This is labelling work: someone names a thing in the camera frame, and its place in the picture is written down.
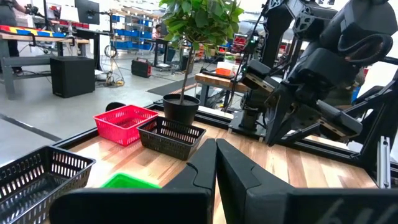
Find black plastic basket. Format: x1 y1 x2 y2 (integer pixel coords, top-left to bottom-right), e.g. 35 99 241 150
136 116 207 161
0 145 96 224

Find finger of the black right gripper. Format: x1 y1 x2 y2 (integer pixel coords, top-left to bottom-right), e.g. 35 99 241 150
265 83 301 147
273 107 323 146

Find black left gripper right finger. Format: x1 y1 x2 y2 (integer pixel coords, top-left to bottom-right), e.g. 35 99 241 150
216 138 398 224

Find black floor mat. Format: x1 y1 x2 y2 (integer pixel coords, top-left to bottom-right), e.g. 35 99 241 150
146 76 197 96

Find person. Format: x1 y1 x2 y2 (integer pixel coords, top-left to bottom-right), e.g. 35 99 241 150
0 0 30 74
151 24 163 40

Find orange and white container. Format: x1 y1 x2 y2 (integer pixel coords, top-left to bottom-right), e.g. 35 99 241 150
215 61 234 77

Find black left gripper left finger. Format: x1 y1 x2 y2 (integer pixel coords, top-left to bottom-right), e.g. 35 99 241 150
49 138 218 224

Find shelf with blue bins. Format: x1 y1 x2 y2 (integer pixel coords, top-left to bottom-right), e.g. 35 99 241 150
111 14 153 51

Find red plastic basket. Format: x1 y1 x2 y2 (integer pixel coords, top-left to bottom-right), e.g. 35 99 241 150
93 104 160 147

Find red and black toolbox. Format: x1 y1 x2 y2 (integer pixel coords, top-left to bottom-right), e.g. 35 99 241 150
131 57 152 78

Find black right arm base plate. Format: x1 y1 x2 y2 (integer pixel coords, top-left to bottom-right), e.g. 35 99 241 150
228 110 269 139

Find black monitor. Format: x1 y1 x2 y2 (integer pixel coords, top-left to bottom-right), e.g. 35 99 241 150
74 0 101 26

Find silver aluminium extrusion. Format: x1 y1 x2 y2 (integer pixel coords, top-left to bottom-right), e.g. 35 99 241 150
376 136 391 189

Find black cabinet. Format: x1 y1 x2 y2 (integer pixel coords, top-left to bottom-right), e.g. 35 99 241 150
49 55 96 99

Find wooden side table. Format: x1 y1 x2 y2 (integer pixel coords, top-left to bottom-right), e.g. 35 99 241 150
195 73 249 108

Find green plastic basket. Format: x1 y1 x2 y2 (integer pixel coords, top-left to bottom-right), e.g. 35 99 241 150
99 172 162 189

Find workbench with colourful top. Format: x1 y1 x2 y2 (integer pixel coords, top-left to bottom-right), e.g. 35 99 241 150
0 24 90 101

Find green plant in black pot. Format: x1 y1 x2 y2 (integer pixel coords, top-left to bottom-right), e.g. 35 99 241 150
159 0 245 125

